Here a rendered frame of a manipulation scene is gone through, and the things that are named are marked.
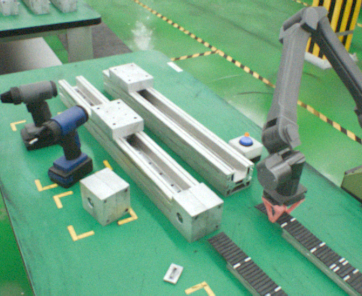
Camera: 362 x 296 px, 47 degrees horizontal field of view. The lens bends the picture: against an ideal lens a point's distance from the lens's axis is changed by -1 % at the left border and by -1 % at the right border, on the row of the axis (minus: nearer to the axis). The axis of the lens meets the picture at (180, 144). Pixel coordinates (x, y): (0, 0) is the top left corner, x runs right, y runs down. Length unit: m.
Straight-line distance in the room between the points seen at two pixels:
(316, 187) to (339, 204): 0.09
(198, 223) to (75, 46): 1.95
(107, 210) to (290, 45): 0.66
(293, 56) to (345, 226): 0.49
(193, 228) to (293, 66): 0.49
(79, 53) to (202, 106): 1.34
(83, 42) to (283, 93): 1.93
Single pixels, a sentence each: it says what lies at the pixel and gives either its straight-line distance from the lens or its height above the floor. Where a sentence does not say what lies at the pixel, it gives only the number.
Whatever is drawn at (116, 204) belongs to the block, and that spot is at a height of 0.83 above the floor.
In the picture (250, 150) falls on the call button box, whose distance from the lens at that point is 1.34.
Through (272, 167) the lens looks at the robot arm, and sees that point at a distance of 0.98.
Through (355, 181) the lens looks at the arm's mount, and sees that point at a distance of 1.34.
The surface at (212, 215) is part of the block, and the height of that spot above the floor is 0.84.
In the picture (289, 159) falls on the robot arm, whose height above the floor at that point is 1.01.
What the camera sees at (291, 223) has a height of 0.82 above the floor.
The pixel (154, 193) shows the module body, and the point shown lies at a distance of 1.17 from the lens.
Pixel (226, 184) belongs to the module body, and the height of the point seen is 0.83.
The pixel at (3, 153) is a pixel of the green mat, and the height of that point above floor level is 0.78.
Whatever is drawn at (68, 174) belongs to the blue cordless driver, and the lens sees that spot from 1.24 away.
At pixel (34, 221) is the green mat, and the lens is 1.19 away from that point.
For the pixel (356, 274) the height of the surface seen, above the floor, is 0.81.
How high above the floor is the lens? 1.58
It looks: 34 degrees down
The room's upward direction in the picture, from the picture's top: 3 degrees clockwise
